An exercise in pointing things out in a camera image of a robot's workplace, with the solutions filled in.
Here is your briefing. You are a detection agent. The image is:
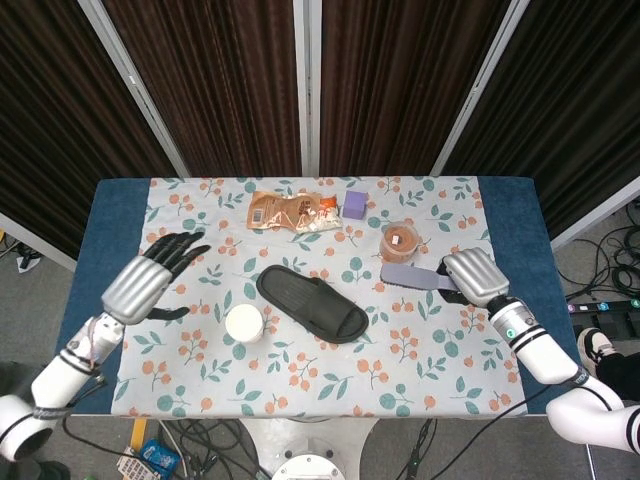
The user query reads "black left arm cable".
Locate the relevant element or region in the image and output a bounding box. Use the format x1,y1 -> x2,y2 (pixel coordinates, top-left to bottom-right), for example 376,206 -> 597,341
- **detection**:
62,369 -> 109,419

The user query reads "blue table cover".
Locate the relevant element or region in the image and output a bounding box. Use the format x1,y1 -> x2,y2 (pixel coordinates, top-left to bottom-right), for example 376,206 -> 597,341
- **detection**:
38,177 -> 586,416

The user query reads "purple foam cube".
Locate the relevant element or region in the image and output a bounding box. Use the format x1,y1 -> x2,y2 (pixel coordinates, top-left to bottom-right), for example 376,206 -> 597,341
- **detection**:
342,190 -> 370,221

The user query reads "clear jar of rubber bands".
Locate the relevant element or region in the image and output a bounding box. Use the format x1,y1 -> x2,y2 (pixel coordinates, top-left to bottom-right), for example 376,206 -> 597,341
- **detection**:
378,223 -> 419,265

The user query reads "white paper cup stack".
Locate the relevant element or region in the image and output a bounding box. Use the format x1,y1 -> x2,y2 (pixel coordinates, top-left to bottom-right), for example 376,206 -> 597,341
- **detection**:
225,303 -> 265,345

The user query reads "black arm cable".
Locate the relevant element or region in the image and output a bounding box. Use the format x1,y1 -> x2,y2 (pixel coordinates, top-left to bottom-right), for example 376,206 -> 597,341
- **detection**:
449,387 -> 554,451
62,369 -> 109,419

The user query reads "white sneaker with black trim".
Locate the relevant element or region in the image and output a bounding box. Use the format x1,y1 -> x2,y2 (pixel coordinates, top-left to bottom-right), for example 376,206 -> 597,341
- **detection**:
577,327 -> 614,376

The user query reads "black trouser leg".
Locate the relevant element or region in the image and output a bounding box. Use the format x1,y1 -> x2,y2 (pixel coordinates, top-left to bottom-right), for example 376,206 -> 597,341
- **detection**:
597,349 -> 640,401

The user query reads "floral fruit print tablecloth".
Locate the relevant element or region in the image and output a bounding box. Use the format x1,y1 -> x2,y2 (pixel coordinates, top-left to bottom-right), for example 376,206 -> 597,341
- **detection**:
110,175 -> 529,419

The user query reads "blue snack packet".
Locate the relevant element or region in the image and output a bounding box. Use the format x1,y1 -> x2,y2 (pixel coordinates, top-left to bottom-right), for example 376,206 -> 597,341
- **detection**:
138,438 -> 180,475

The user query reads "colourful printed card box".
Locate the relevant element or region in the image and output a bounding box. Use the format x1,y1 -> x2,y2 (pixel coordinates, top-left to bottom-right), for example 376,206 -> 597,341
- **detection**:
116,446 -> 157,480

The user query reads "brown snack packet with barcode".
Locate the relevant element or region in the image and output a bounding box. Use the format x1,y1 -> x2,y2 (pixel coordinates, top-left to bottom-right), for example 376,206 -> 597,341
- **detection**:
248,190 -> 324,231

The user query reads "dark brown partition screen panel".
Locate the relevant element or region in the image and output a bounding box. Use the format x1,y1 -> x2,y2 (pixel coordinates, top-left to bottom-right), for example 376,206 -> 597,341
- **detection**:
77,0 -> 314,179
0,0 -> 189,271
434,0 -> 640,251
309,0 -> 531,177

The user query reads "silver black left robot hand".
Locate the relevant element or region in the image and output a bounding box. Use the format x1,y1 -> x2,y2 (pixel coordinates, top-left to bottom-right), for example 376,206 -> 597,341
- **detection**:
101,230 -> 211,325

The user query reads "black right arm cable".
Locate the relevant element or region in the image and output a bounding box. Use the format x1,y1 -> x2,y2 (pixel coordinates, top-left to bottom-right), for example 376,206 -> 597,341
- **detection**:
449,387 -> 554,451

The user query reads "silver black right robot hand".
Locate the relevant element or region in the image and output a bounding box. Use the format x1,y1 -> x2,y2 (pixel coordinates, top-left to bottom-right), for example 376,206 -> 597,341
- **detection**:
436,247 -> 511,308

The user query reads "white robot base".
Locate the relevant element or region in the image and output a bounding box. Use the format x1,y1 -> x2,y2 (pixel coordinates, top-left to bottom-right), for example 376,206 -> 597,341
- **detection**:
238,417 -> 382,480

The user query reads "white and orange pouch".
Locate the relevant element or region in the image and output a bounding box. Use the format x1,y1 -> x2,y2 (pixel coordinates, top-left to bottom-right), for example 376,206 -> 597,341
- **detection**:
294,197 -> 345,235

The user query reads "black floor cable bundle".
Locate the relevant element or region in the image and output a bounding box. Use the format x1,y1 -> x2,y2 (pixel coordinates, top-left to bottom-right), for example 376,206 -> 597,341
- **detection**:
554,199 -> 640,301
159,418 -> 274,480

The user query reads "black rubber slipper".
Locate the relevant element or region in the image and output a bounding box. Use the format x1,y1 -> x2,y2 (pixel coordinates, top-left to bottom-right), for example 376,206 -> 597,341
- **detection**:
255,265 -> 370,345

